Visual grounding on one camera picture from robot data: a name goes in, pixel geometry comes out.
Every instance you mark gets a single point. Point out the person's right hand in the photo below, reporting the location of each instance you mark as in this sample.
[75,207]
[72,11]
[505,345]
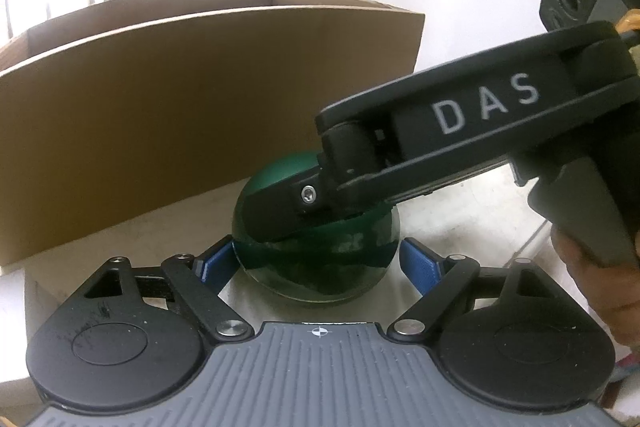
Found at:
[595,292]

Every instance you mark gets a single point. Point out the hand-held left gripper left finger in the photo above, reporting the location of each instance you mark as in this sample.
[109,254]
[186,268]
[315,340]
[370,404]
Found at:
[216,263]

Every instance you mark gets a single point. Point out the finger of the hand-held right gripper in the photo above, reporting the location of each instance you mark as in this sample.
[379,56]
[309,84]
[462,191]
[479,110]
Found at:
[272,214]

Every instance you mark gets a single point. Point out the dark green round bowl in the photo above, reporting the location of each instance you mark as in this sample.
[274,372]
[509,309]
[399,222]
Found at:
[320,269]

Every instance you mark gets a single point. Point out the brown cardboard box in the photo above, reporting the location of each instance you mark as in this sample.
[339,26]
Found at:
[150,117]

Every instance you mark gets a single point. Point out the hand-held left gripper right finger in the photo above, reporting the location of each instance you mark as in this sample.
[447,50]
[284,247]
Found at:
[419,263]

